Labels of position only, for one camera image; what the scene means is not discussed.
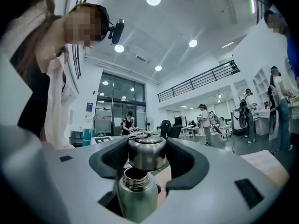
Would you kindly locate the black chrome-framed chair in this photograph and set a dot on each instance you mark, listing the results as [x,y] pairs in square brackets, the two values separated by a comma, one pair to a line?
[175,130]

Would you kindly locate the black metal grille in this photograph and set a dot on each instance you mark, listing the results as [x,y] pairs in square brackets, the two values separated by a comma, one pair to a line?
[76,62]

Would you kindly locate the black mezzanine railing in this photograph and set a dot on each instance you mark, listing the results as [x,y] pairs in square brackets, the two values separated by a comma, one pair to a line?
[233,69]

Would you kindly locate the black-framed glass door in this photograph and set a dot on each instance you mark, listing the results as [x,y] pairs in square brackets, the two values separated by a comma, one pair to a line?
[121,90]

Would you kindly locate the ceiling air vent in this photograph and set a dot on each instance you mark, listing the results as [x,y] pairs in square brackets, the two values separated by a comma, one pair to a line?
[140,58]

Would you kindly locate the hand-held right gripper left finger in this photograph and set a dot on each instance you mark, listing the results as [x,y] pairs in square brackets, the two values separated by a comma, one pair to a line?
[77,183]

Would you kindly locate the white pod-shaped device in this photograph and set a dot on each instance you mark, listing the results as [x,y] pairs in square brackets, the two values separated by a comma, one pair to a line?
[237,122]

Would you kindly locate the grey pod-shaped backpack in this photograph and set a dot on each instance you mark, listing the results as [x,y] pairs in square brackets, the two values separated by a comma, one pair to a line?
[273,111]

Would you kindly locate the black monitor screen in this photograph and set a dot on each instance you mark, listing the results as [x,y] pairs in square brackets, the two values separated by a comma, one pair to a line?
[180,121]

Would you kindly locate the white arched bookshelf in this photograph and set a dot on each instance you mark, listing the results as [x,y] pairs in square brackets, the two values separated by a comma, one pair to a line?
[261,80]

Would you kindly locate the black standing fan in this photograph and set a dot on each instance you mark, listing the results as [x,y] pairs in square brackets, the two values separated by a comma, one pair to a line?
[150,122]

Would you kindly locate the black office chair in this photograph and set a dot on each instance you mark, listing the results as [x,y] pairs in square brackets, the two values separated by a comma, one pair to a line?
[165,127]

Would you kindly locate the person's body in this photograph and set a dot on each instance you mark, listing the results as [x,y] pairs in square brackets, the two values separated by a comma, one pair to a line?
[58,106]

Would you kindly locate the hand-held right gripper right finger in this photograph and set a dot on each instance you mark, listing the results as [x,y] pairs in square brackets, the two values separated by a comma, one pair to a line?
[210,195]

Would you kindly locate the steel bottle lid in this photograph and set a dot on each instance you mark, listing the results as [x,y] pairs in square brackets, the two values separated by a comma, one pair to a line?
[147,153]

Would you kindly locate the black head-mounted camera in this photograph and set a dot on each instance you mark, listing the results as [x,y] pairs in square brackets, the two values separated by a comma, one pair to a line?
[116,31]

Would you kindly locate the teal storage box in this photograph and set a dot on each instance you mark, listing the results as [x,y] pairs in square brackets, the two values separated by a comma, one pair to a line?
[89,136]

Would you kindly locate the blue wall poster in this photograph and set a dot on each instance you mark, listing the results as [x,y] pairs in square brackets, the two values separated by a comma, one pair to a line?
[89,111]

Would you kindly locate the white office chair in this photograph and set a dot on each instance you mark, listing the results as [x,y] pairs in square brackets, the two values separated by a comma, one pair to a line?
[224,127]

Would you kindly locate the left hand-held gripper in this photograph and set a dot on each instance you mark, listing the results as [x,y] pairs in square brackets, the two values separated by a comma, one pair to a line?
[104,139]

